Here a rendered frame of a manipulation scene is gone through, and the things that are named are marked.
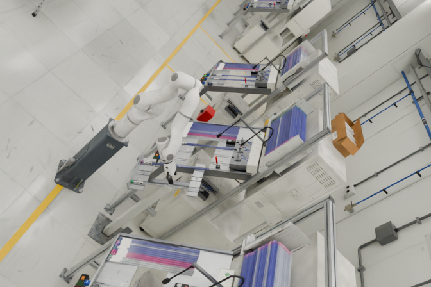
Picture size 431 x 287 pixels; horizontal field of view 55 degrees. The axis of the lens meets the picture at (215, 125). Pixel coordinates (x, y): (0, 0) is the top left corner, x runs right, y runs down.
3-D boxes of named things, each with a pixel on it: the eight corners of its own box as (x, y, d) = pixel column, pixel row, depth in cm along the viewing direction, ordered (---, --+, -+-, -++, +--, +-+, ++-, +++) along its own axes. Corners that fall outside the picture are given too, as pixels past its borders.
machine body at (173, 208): (134, 228, 362) (180, 195, 332) (160, 179, 421) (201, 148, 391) (187, 273, 376) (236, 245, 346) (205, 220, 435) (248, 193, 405)
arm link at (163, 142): (175, 157, 267) (170, 150, 274) (170, 140, 260) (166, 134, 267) (163, 162, 265) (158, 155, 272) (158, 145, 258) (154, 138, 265)
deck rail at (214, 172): (160, 170, 323) (159, 163, 320) (160, 168, 324) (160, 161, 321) (251, 181, 310) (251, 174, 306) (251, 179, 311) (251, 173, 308)
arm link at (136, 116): (126, 109, 301) (145, 90, 289) (146, 116, 313) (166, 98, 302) (127, 122, 294) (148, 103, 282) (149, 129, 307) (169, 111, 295)
